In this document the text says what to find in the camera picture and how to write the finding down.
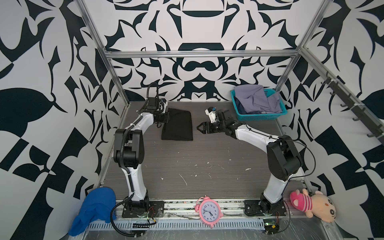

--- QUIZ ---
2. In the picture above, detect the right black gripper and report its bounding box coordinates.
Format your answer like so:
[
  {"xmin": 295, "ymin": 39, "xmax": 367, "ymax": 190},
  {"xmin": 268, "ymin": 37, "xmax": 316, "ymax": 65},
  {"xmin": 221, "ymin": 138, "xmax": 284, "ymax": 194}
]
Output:
[{"xmin": 197, "ymin": 121, "xmax": 228, "ymax": 134}]

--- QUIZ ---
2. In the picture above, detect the pink plush pig toy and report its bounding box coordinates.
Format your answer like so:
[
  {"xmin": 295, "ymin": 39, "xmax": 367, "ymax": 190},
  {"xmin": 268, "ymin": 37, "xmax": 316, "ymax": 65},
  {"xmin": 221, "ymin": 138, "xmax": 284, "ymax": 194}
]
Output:
[{"xmin": 290, "ymin": 189, "xmax": 337, "ymax": 223}]

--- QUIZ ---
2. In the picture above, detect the dark navy garment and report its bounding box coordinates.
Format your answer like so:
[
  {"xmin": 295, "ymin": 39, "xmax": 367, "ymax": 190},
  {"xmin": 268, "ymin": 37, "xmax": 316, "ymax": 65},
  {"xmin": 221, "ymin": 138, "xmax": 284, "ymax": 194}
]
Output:
[{"xmin": 234, "ymin": 97, "xmax": 248, "ymax": 115}]

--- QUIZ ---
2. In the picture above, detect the pink alarm clock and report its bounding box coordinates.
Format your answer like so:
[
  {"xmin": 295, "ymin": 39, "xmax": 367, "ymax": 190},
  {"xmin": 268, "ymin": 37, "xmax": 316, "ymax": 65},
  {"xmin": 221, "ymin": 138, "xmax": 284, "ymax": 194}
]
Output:
[{"xmin": 195, "ymin": 196, "xmax": 224, "ymax": 229}]

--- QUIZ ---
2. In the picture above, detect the purple grey skirt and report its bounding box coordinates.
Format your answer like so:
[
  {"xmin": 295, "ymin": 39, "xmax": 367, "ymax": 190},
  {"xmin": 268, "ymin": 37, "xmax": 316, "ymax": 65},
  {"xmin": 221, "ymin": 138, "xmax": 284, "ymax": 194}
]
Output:
[{"xmin": 234, "ymin": 85, "xmax": 280, "ymax": 114}]

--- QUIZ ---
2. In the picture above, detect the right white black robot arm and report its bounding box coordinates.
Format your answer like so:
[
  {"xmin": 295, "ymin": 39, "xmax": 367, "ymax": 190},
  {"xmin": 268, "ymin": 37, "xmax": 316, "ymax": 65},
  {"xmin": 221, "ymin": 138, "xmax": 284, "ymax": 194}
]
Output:
[{"xmin": 197, "ymin": 107, "xmax": 307, "ymax": 217}]

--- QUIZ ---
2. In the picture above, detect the white square clock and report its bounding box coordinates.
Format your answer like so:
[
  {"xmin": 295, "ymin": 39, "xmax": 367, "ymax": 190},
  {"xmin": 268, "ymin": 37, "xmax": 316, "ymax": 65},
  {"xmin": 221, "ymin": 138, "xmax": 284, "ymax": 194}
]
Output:
[{"xmin": 296, "ymin": 168, "xmax": 305, "ymax": 181}]

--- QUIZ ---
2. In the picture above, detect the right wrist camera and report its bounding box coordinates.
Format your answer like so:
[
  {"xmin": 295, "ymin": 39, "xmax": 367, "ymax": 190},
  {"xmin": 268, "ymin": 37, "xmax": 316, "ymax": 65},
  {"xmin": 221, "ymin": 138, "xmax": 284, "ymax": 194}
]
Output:
[{"xmin": 205, "ymin": 107, "xmax": 217, "ymax": 123}]

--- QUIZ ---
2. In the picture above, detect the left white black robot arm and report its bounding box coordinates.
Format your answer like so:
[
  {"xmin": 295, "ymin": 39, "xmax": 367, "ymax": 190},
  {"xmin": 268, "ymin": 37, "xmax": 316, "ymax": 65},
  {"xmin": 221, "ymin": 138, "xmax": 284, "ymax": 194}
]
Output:
[{"xmin": 113, "ymin": 83, "xmax": 170, "ymax": 218}]

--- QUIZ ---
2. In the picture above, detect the blue cloth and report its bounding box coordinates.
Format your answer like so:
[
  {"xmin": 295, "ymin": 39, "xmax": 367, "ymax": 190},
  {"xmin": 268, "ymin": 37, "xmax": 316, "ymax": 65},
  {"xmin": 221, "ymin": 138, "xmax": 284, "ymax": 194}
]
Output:
[{"xmin": 68, "ymin": 187, "xmax": 116, "ymax": 237}]

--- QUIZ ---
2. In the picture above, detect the black wall hook rack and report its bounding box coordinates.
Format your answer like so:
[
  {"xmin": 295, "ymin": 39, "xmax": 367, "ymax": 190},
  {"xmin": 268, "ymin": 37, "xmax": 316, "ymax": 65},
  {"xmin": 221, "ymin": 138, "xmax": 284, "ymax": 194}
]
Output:
[{"xmin": 322, "ymin": 71, "xmax": 384, "ymax": 145}]

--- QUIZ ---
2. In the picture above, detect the small green circuit board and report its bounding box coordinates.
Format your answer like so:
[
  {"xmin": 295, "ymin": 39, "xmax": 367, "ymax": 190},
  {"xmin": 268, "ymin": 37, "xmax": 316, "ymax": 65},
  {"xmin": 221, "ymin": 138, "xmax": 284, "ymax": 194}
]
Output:
[{"xmin": 263, "ymin": 219, "xmax": 280, "ymax": 235}]

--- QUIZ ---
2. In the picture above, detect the white slotted cable duct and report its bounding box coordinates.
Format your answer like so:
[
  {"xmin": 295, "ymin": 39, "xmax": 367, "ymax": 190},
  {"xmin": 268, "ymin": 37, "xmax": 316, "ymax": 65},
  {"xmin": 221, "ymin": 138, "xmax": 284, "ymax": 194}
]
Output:
[{"xmin": 86, "ymin": 218, "xmax": 266, "ymax": 232}]

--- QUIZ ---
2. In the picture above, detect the teal plastic basket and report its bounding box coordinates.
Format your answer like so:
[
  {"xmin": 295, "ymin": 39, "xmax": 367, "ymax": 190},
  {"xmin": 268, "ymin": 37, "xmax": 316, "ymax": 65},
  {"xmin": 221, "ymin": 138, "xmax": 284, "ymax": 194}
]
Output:
[{"xmin": 231, "ymin": 90, "xmax": 288, "ymax": 122}]

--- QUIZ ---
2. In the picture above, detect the black skirt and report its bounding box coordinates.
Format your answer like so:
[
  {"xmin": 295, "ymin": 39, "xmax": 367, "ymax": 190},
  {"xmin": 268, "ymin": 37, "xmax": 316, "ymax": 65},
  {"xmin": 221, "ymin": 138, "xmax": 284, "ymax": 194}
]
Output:
[{"xmin": 161, "ymin": 108, "xmax": 193, "ymax": 141}]

